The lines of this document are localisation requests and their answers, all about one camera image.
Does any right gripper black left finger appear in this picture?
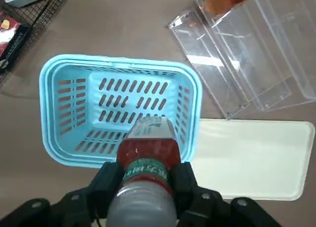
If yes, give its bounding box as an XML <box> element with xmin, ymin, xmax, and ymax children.
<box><xmin>0</xmin><ymin>161</ymin><xmax>125</xmax><ymax>227</ymax></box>

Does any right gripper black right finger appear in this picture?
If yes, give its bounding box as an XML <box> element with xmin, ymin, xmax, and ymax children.
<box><xmin>173</xmin><ymin>161</ymin><xmax>282</xmax><ymax>227</ymax></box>

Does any amber tea bottle white cap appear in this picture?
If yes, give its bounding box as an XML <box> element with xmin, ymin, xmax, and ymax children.
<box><xmin>204</xmin><ymin>0</ymin><xmax>260</xmax><ymax>16</ymax></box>
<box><xmin>107</xmin><ymin>115</ymin><xmax>181</xmax><ymax>227</ymax></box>

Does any light blue plastic basket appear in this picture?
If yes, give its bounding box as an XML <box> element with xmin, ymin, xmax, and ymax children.
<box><xmin>39</xmin><ymin>54</ymin><xmax>204</xmax><ymax>169</ymax></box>

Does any clear acrylic shelf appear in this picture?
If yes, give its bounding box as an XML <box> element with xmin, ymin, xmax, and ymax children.
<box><xmin>167</xmin><ymin>0</ymin><xmax>316</xmax><ymax>119</ymax></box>

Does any cream plastic tray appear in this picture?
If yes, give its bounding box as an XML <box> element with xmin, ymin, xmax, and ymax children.
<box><xmin>190</xmin><ymin>118</ymin><xmax>316</xmax><ymax>201</ymax></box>

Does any dark chocolate cookie box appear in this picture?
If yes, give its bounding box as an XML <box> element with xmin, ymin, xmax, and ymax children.
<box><xmin>0</xmin><ymin>11</ymin><xmax>32</xmax><ymax>75</ymax></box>

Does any black wire snack shelf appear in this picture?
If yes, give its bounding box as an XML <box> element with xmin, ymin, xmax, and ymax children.
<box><xmin>0</xmin><ymin>0</ymin><xmax>73</xmax><ymax>90</ymax></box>

